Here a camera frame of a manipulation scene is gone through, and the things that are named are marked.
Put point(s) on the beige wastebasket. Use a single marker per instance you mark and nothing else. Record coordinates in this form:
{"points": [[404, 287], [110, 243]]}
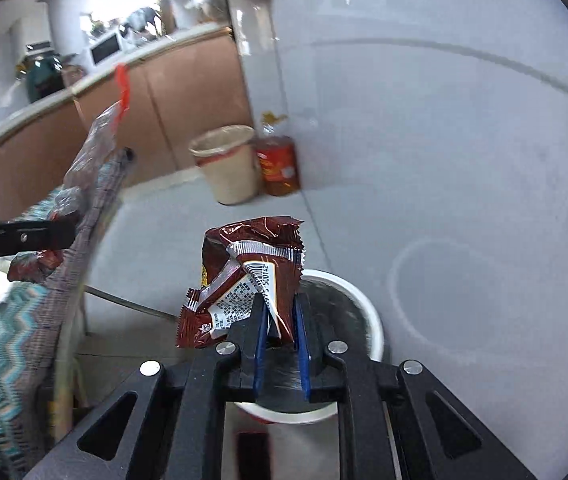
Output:
{"points": [[227, 160]]}

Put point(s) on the clear plastic bag red tie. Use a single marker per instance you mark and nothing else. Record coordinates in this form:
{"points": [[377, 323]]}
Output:
{"points": [[74, 196]]}

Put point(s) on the dark green kettle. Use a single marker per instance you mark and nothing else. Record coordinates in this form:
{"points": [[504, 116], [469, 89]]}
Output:
{"points": [[44, 71]]}

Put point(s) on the brown snack wrapper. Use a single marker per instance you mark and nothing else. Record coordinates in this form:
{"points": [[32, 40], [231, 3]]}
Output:
{"points": [[262, 257]]}

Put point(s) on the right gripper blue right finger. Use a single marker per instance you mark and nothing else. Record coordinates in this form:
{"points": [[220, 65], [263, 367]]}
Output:
{"points": [[317, 383]]}

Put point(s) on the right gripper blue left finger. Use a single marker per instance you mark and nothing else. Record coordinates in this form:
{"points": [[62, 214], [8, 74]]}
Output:
{"points": [[250, 336]]}

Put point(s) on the white trash bucket black liner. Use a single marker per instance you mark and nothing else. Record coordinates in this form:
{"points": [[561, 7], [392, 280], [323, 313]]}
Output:
{"points": [[355, 321]]}

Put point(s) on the brown kitchen cabinet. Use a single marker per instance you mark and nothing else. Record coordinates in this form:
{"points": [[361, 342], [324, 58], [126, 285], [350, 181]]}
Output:
{"points": [[155, 107]]}

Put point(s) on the zigzag patterned table cloth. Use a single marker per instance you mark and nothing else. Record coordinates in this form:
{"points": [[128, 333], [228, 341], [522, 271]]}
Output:
{"points": [[30, 323]]}

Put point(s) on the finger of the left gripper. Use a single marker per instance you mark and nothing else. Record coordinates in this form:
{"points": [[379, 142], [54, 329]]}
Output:
{"points": [[36, 235]]}

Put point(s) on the white microwave oven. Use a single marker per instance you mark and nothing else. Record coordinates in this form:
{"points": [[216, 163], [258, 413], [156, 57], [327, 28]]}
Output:
{"points": [[107, 46]]}

